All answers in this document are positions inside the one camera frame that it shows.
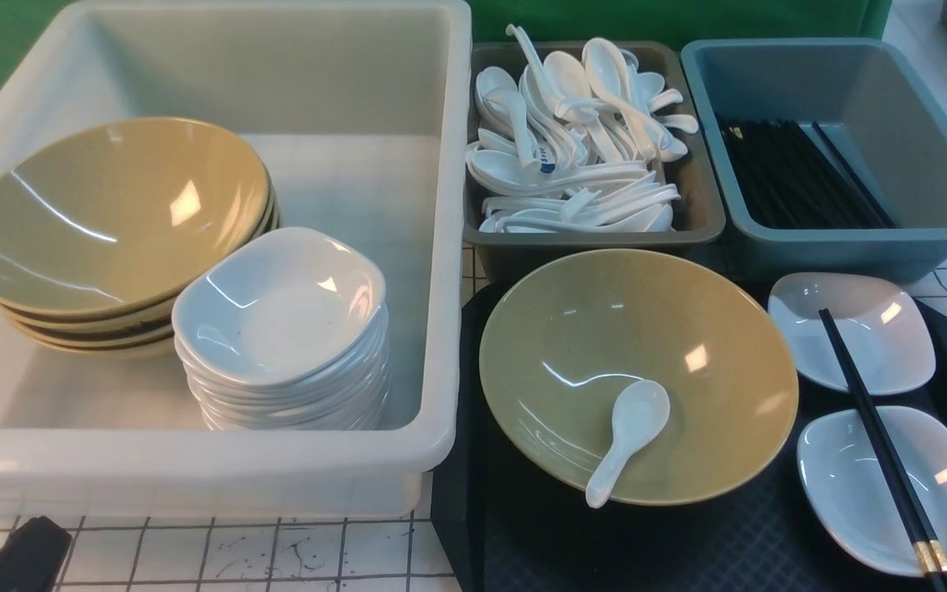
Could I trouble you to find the yellow-green noodle bowl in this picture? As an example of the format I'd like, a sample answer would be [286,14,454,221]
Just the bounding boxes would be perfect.
[478,250,799,506]

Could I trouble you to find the white soup spoon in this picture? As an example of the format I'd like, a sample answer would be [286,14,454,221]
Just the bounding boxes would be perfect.
[584,380,672,509]

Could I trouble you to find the white square dish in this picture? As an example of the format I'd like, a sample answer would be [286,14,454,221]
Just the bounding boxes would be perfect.
[797,405,947,578]
[767,272,937,396]

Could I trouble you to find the black chopstick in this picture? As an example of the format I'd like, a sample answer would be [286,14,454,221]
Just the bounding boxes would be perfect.
[818,310,947,592]
[824,308,947,592]

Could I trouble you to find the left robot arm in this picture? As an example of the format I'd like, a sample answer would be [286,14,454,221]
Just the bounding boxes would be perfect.
[0,516,72,591]

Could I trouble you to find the grey spoon tray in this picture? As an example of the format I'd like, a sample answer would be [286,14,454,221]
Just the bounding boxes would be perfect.
[463,40,726,282]

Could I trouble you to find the pile of white spoons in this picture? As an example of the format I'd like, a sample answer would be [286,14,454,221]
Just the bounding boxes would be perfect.
[465,24,700,234]

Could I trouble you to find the stacked white square dishes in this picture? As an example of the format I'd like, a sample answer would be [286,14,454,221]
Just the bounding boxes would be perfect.
[172,226,391,431]

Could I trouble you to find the large white plastic tub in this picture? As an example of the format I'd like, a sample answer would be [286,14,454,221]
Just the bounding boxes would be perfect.
[0,1,471,521]

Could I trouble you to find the pile of black chopsticks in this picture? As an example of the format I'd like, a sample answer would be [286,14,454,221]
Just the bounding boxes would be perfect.
[720,118,898,229]

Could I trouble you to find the blue-grey chopstick tray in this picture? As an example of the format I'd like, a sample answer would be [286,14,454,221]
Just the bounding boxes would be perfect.
[681,38,947,284]

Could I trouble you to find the stacked yellow-green bowls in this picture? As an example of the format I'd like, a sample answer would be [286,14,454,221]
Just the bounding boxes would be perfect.
[0,117,282,359]

